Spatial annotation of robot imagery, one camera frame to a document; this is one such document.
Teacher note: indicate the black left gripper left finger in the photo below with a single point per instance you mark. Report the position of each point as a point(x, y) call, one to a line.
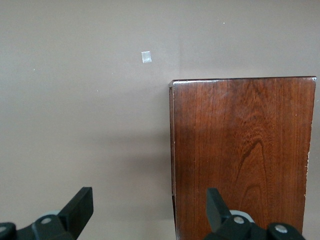
point(75, 215)

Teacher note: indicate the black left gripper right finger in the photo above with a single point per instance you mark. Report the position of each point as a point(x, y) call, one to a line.
point(217, 212)

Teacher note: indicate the dark brown wooden cabinet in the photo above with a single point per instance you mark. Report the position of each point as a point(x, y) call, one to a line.
point(237, 150)

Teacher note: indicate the brown paper table cover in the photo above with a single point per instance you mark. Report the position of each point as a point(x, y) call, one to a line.
point(75, 100)

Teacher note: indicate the small clear tape piece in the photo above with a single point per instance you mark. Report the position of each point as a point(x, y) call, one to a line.
point(146, 57)

